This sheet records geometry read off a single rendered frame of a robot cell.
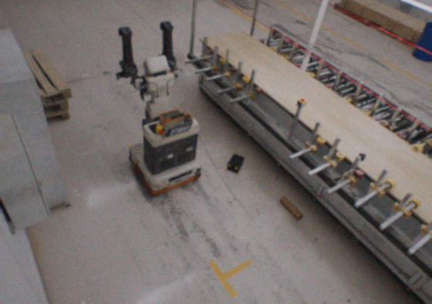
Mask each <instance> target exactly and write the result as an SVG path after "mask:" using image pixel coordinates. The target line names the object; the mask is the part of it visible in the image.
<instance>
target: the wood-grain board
mask: <svg viewBox="0 0 432 304"><path fill-rule="evenodd" d="M214 46H218V55H219V56H220V57H221V58H226V54H227V49H231V55H230V60H229V64H230V65H231V66H232V67H236V68H238V62H239V61H242V67H241V74H242V75H243V77H248V78H249V81H250V79H251V73H252V70H253V69H256V70H257V72H256V76H255V81H254V85H256V86H260V87H261V88H262V91H263V92H264V93H266V94H267V95H268V96H270V97H271V98H272V99H273V100H274V101H275V102H276V103H278V104H279V105H280V106H282V108H283V109H284V110H286V111H287V112H288V113H290V114H291V115H292V116H294V117H295V113H296V110H297V108H298V107H297V106H296V104H297V101H298V99H301V98H304V99H305V100H307V101H308V102H307V104H306V107H304V108H302V112H301V114H300V117H299V122H300V123H302V124H303V125H304V126H306V127H307V128H308V129H310V130H311V131H313V130H314V129H315V126H316V123H317V122H320V123H321V125H320V127H319V129H318V131H319V132H318V133H317V135H318V136H319V137H323V138H324V139H325V142H326V143H327V144H328V145H329V146H330V147H332V145H333V143H334V141H335V139H336V138H337V137H340V138H341V141H340V142H339V145H338V147H337V148H336V152H341V153H343V154H344V155H345V157H344V158H346V160H347V161H349V162H350V163H351V164H353V161H354V160H355V159H356V157H358V156H359V154H360V153H363V154H367V157H366V159H365V160H364V161H360V162H359V164H358V166H356V167H357V168H358V169H360V170H362V171H363V173H364V174H365V175H366V176H367V177H369V178H370V180H371V181H373V182H374V183H375V181H376V179H377V178H378V177H379V175H380V174H381V172H382V171H383V169H385V168H386V169H388V170H389V172H388V174H387V175H386V176H385V178H384V179H383V181H382V182H381V184H380V186H379V187H382V186H383V185H384V182H385V181H387V180H388V179H390V178H391V179H393V180H394V181H395V183H396V185H395V186H394V187H393V188H392V189H388V188H387V189H386V190H384V191H385V192H386V193H388V194H390V195H391V196H392V197H393V198H394V199H395V200H397V201H398V202H399V203H400V202H401V201H402V199H403V198H404V197H405V195H406V194H407V193H409V192H410V193H413V196H412V197H411V199H412V198H417V199H419V200H420V206H419V207H418V208H416V209H413V208H412V209H410V212H411V213H413V214H414V216H416V217H417V218H418V219H419V220H421V221H422V222H424V223H425V224H426V225H428V224H429V223H430V222H431V221H432V160H431V159H430V158H428V157H426V156H425V155H423V154H422V153H421V152H418V153H415V152H414V151H413V147H412V146H411V145H409V144H408V143H407V142H405V141H404V140H402V139H401V138H399V137H398V136H397V135H395V133H391V132H390V131H389V130H388V129H386V128H385V127H383V126H381V125H380V124H378V123H377V122H376V121H375V120H373V119H371V117H369V116H367V115H366V114H365V113H363V112H362V111H361V110H359V109H357V108H356V107H354V106H353V105H352V104H350V103H348V102H347V101H346V100H345V99H343V98H342V97H341V96H338V95H336V94H335V93H334V92H333V91H331V90H329V89H328V88H326V87H325V86H324V85H322V84H321V83H319V82H318V81H316V80H315V79H313V78H312V77H311V76H310V75H308V74H307V73H305V72H303V71H302V70H301V69H300V68H298V67H297V66H295V65H293V64H292V63H290V62H289V61H288V60H287V59H285V58H283V57H282V56H280V55H279V54H277V53H275V52H274V51H273V50H271V49H270V48H269V47H267V46H265V45H264V44H262V43H261V42H259V41H258V40H257V39H255V38H254V37H252V36H251V35H249V34H248V33H247V32H245V31H244V30H243V31H238V32H231V33H226V34H221V35H213V36H208V42H207V47H208V48H209V49H210V50H214ZM411 199H410V200H411ZM410 200H409V201H410ZM409 201H408V202H407V203H406V204H405V206H404V207H406V206H407V205H408V204H409Z"/></svg>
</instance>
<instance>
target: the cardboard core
mask: <svg viewBox="0 0 432 304"><path fill-rule="evenodd" d="M280 202H281V203H282V204H283V205H284V206H285V207H286V208H287V209H288V210H290V211H291V212H292V213H293V214H294V216H295V217H296V218H297V219H298V220H299V219H301V218H302V217H303V213H302V212H301V211H300V210H299V209H298V208H296V207H295V206H294V205H293V204H292V203H291V202H290V201H289V200H288V199H287V198H286V197H285V196H283V197H282V198H281V199H280Z"/></svg>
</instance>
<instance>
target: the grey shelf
mask: <svg viewBox="0 0 432 304"><path fill-rule="evenodd" d="M33 83H34V84H33ZM9 112H10V113H11V114H12V112H14V114H15V117H16V119H17V121H18V124H19V127H20V130H21V132H22V134H23V137H24V138H25V144H26V146H27V148H28V151H29V154H30V157H31V159H32V162H33V165H34V168H35V171H36V173H37V176H38V179H39V182H41V184H42V186H41V187H42V191H43V193H44V195H45V198H46V201H47V204H48V206H49V208H51V207H53V206H55V205H58V204H61V203H63V202H65V203H66V207H68V206H70V203H69V199H68V196H67V193H66V189H65V185H64V183H63V179H62V175H61V171H60V169H59V164H58V161H57V158H56V153H55V150H54V147H53V144H52V139H51V136H50V133H49V128H48V126H47V122H46V115H45V112H44V109H43V105H42V101H41V98H40V95H39V91H38V87H37V84H36V81H35V77H34V76H33V75H32V72H31V70H30V68H29V64H28V63H27V62H26V60H25V57H24V56H23V54H22V52H21V50H20V48H19V46H18V44H17V42H16V41H15V38H14V36H13V34H12V32H11V29H1V30H0V114H3V113H9ZM39 114H40V115H39ZM54 159H55V160H54ZM60 179H61V180H60ZM64 200H65V201H64Z"/></svg>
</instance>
